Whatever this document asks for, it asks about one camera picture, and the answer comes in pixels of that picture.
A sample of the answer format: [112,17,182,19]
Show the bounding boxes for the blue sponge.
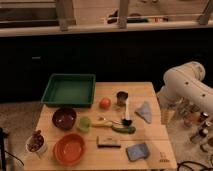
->
[126,143,150,162]

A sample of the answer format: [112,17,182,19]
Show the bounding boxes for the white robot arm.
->
[157,61,213,124]

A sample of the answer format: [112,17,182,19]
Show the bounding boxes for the small metal cup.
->
[116,91,128,106]

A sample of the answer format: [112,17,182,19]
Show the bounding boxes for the green plastic cup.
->
[78,116,91,133]

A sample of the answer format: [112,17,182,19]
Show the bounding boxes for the red tomato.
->
[99,97,111,109]

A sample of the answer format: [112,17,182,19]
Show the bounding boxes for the metal spoon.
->
[98,116,122,125]

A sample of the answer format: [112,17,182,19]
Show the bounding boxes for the green plastic tray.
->
[41,74,96,108]

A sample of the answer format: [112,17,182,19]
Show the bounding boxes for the grey blue cloth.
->
[135,101,152,124]

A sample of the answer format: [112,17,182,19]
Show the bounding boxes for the green cucumber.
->
[111,125,136,134]

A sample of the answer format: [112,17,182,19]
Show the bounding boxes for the dark red bowl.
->
[52,108,77,130]

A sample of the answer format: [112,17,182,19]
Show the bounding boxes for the orange bowl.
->
[53,133,86,166]

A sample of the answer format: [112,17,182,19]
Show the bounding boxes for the white mug with contents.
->
[26,130,47,156]

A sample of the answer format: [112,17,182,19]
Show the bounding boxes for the white handled black spoon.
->
[122,101,132,126]

